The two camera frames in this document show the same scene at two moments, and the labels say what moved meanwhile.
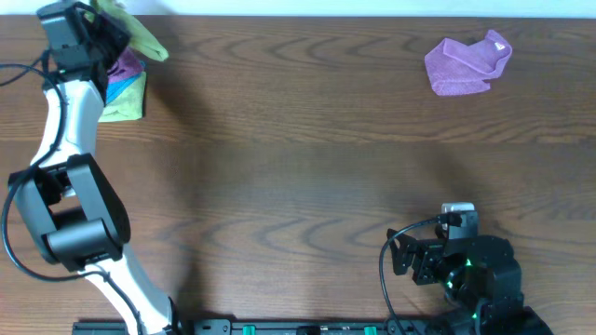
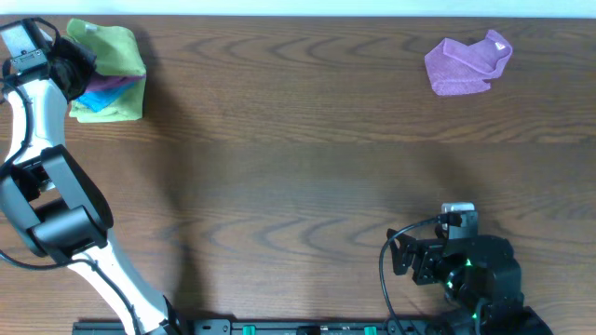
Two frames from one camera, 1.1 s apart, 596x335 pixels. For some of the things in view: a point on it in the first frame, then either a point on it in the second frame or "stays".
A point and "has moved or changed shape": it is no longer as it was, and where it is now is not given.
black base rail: x=275 y=327 stays
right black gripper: x=427 y=250 stays
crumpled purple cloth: x=456 y=68 stays
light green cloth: x=140 y=38 has moved or changed shape
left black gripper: x=112 y=35 → x=74 y=68
